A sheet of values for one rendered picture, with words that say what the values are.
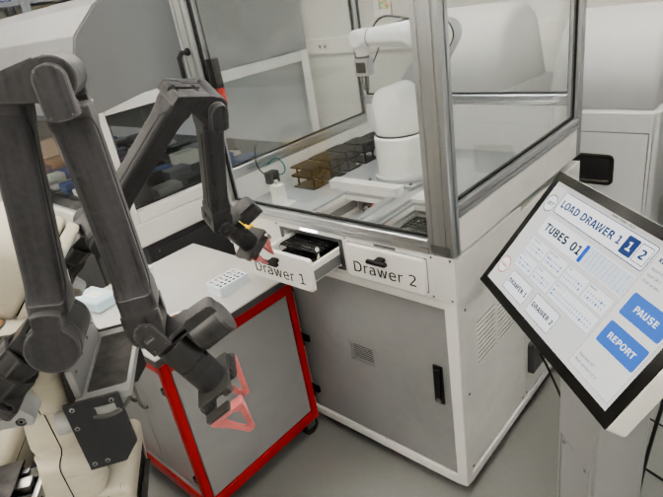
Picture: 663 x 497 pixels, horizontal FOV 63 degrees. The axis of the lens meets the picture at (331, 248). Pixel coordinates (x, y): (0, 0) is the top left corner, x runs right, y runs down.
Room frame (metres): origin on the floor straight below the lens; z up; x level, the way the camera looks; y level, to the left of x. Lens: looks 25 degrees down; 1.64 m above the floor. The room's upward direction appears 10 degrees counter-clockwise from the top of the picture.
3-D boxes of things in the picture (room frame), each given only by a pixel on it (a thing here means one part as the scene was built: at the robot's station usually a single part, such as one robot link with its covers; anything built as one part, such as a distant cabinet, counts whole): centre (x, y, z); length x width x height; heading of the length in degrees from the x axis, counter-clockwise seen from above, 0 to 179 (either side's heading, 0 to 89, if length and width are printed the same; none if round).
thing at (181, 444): (1.75, 0.57, 0.38); 0.62 x 0.58 x 0.76; 45
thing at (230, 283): (1.70, 0.38, 0.78); 0.12 x 0.08 x 0.04; 133
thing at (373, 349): (1.97, -0.30, 0.40); 1.03 x 0.95 x 0.80; 45
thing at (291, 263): (1.57, 0.17, 0.87); 0.29 x 0.02 x 0.11; 45
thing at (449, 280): (1.98, -0.30, 0.87); 1.02 x 0.95 x 0.14; 45
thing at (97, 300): (1.74, 0.87, 0.78); 0.15 x 0.10 x 0.04; 55
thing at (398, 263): (1.44, -0.15, 0.87); 0.29 x 0.02 x 0.11; 45
